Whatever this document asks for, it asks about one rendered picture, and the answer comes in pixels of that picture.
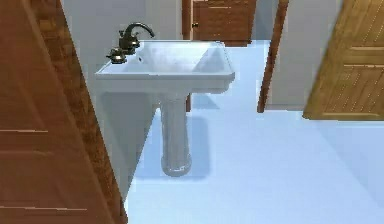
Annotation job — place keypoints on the dark bronze faucet knob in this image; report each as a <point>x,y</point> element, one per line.
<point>116,55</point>

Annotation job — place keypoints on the dark bronze sink faucet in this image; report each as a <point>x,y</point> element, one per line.
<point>131,36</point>

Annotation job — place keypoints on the dark brown panelled door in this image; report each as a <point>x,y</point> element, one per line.
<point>223,20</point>

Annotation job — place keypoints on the reddish brown wooden door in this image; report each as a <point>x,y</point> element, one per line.
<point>43,126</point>

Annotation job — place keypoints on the light oak wooden door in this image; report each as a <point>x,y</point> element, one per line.
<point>353,66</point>

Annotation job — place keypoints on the white pedestal sink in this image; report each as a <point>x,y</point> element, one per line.
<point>173,71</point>

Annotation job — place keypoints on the reddish brown door frame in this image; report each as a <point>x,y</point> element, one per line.
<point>272,56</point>

